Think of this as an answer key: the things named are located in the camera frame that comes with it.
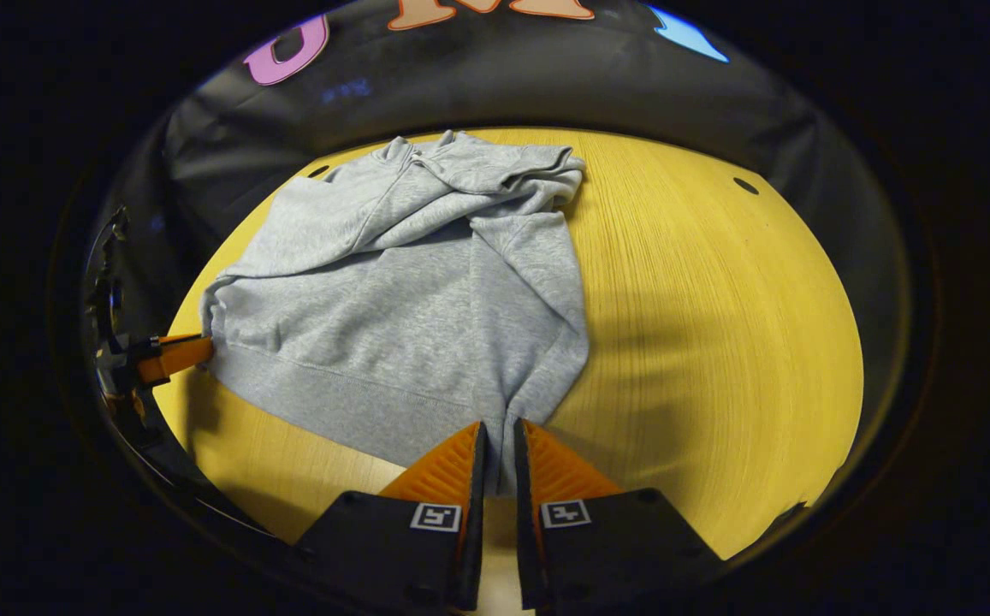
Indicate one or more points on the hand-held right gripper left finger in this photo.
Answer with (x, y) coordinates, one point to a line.
(392, 547)

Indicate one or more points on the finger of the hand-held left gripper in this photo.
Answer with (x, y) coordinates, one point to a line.
(174, 357)

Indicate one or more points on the black backdrop cloth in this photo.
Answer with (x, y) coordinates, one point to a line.
(503, 77)

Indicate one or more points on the grey sweatshirt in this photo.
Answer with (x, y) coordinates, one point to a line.
(409, 308)

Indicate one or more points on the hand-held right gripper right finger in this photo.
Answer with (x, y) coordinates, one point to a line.
(614, 547)

